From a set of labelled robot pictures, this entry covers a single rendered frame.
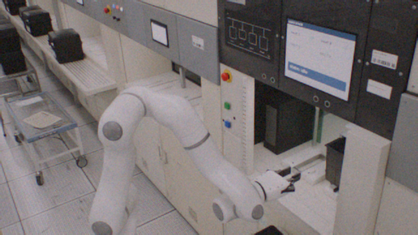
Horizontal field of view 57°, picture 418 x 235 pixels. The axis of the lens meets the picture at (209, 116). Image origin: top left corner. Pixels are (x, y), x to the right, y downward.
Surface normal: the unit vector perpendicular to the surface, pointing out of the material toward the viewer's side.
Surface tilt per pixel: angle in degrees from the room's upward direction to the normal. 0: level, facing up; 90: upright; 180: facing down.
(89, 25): 90
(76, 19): 90
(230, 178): 29
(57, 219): 0
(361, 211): 90
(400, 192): 90
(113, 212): 67
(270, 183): 4
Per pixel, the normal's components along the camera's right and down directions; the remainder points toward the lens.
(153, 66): 0.55, 0.37
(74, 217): -0.04, -0.88
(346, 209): -0.83, 0.29
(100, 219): -0.08, 0.04
